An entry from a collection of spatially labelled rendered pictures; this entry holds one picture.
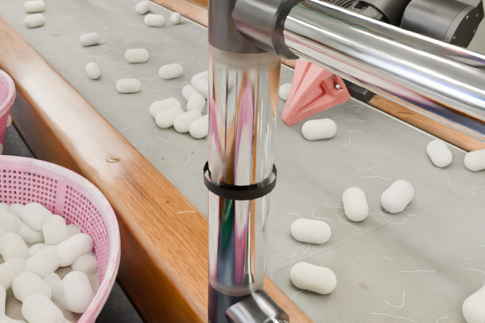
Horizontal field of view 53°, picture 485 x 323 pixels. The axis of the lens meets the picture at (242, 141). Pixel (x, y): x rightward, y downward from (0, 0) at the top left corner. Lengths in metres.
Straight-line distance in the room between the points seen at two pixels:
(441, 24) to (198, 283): 0.36
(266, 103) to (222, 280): 0.08
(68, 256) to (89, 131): 0.15
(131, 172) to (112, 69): 0.31
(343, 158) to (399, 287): 0.17
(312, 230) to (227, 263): 0.20
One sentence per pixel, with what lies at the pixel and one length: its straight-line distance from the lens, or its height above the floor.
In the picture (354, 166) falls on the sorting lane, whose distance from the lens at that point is 0.50.
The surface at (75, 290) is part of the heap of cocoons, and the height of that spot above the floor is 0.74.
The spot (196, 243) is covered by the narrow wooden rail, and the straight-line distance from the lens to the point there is 0.35.
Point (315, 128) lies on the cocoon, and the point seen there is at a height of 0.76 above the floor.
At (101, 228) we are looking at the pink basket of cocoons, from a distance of 0.39.
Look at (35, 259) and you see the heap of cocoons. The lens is 0.39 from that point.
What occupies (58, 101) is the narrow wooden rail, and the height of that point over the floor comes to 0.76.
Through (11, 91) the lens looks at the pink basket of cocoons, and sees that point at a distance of 0.60.
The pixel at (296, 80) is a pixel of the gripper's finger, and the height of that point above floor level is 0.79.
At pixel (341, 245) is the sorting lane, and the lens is 0.40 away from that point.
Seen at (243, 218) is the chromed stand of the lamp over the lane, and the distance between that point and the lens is 0.17.
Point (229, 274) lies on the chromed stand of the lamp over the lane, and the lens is 0.19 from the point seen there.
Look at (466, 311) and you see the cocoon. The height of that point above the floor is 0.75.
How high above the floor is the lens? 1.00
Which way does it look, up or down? 30 degrees down
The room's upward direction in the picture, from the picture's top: 2 degrees clockwise
